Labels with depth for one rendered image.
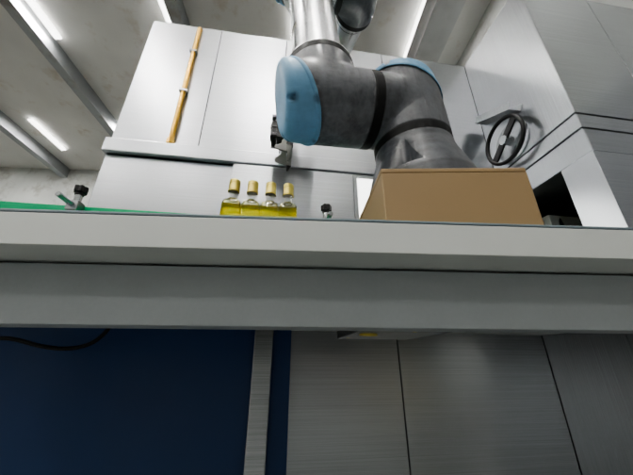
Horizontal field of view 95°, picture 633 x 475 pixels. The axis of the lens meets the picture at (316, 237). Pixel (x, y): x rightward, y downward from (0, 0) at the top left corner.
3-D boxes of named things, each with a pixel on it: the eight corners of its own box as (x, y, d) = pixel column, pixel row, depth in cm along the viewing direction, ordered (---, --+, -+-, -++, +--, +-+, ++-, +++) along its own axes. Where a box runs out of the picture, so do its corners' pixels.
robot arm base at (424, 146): (511, 176, 36) (490, 115, 40) (399, 167, 33) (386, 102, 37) (441, 227, 49) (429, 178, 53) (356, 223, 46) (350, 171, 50)
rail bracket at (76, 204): (76, 240, 67) (94, 190, 72) (55, 226, 60) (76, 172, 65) (56, 239, 66) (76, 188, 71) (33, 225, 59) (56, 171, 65)
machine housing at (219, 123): (535, 341, 185) (485, 164, 240) (703, 328, 113) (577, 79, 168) (143, 335, 155) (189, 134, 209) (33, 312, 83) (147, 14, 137)
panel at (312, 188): (463, 262, 112) (447, 187, 125) (468, 259, 109) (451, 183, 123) (222, 249, 100) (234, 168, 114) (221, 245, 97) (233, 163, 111)
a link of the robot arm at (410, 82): (472, 122, 41) (450, 57, 46) (382, 111, 38) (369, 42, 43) (426, 172, 51) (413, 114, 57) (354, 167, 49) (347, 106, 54)
